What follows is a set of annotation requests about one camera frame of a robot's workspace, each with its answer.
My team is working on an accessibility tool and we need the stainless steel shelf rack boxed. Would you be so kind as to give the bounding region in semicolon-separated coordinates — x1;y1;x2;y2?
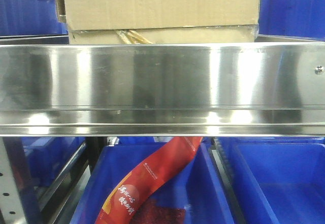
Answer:
1;37;324;223

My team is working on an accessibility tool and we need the blue bin lower middle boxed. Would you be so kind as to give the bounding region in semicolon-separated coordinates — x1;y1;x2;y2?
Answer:
70;138;235;223

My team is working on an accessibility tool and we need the red snack bag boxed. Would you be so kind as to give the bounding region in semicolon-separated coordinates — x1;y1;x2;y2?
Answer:
95;137;203;223

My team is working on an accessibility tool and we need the blue bin upper left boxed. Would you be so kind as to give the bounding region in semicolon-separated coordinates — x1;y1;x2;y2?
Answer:
1;0;68;36

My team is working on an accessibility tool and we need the blue bin lower left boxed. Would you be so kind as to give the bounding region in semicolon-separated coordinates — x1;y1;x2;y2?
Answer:
21;137;85;187

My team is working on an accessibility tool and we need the blue bin lower right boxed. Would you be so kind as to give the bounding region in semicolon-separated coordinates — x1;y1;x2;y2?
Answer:
218;137;324;223

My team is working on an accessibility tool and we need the blue bin upper right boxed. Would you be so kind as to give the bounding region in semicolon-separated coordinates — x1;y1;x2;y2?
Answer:
259;0;324;41

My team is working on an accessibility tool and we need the peeling clear packing tape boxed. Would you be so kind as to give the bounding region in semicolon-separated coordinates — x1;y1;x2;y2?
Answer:
116;29;153;45

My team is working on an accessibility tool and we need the plain brown cardboard box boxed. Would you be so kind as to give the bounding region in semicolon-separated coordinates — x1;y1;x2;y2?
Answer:
56;0;260;44

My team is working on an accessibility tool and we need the blue bin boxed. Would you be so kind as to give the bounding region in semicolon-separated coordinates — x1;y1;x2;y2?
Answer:
259;0;324;41
218;137;324;223
1;0;68;36
21;137;85;187
70;138;235;223

